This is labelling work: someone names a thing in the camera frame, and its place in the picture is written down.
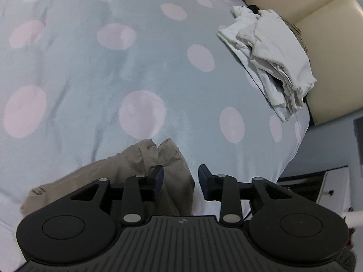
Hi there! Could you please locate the white folded garment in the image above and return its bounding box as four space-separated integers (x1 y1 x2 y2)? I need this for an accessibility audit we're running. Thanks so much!
217 6 309 122

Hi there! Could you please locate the bed with polka-dot sheet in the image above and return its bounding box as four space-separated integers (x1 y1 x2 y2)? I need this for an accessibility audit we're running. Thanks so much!
0 0 311 272

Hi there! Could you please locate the brown patterned cloth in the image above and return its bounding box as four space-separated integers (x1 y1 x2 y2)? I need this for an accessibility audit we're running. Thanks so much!
282 17 311 63

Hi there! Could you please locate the cream padded headboard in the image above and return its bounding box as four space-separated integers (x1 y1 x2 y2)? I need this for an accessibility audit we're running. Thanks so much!
244 0 363 125

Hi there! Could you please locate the taupe long-sleeve shirt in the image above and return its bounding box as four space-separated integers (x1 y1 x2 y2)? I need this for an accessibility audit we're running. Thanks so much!
20 138 196 221

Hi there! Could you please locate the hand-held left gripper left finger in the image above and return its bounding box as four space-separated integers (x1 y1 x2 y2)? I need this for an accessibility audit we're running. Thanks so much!
69 164 164 227

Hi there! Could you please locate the white nightstand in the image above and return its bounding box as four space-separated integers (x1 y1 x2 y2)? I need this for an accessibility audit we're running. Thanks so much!
276 164 353 219

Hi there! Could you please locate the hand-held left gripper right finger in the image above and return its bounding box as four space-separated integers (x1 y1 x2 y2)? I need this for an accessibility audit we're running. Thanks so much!
198 164 295 227

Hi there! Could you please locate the off-white folded garment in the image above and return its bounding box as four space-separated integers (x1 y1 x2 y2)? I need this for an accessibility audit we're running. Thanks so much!
237 9 317 112

